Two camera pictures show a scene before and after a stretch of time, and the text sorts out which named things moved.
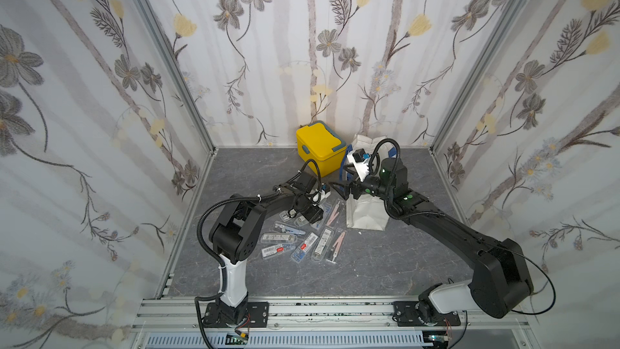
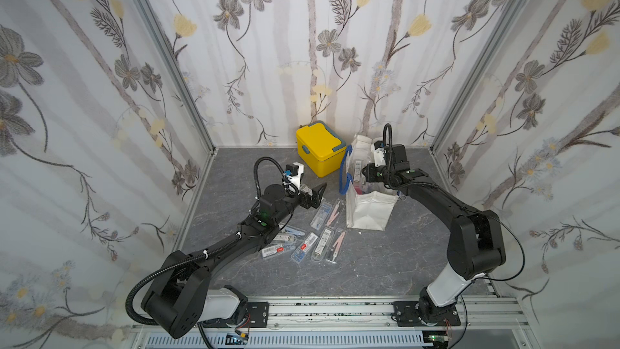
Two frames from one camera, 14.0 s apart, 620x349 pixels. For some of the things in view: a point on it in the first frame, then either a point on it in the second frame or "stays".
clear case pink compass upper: [335, 212] stays
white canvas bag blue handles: [366, 211] stays
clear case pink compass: [337, 245] stays
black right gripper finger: [345, 189] → [370, 172]
